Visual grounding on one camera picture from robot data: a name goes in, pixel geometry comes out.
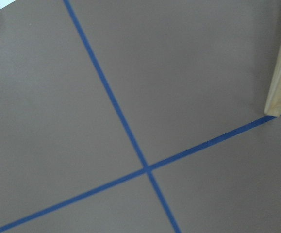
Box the blue tape line lengthwise left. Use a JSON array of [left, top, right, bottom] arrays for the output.
[[64, 0, 181, 233]]

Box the blue tape line crosswise far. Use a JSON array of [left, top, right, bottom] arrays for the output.
[[0, 116, 281, 233]]

